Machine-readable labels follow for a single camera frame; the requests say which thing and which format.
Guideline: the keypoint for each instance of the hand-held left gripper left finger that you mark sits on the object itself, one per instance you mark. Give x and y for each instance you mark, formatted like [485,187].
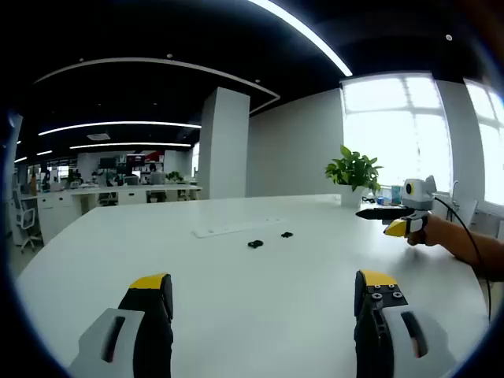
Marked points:
[149,330]

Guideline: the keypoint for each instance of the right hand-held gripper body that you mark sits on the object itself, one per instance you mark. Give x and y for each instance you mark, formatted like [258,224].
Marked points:
[421,195]

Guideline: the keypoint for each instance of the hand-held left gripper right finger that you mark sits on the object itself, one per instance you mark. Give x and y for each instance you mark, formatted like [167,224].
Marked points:
[378,338]

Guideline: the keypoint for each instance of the black buckle socket part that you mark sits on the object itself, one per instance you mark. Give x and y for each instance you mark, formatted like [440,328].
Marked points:
[255,243]

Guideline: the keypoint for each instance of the person's right hand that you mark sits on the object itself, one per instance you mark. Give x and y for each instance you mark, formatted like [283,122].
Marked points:
[435,234]

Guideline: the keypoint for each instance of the white plant pot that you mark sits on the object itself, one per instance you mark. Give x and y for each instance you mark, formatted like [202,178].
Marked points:
[351,197]

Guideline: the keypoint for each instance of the green potted plant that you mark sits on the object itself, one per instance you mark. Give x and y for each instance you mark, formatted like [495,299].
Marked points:
[354,169]

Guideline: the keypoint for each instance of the large bright window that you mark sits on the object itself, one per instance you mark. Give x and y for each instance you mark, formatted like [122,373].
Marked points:
[393,134]
[492,149]

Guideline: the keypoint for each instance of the white power strip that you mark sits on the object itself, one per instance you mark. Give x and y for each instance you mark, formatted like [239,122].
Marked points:
[236,227]

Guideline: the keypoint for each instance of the white office counter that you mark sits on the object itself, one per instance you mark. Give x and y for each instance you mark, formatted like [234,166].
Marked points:
[59,204]

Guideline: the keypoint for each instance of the small background plant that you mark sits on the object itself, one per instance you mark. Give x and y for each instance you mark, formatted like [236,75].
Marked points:
[174,176]

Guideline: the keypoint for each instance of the white office chair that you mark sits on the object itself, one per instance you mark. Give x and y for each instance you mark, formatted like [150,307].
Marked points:
[27,220]

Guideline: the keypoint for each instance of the curved ceiling light strip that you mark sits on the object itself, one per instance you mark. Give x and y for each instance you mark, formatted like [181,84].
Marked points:
[130,145]
[118,124]

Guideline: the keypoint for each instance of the long ceiling light strip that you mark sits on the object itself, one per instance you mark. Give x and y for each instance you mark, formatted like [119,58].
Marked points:
[315,37]

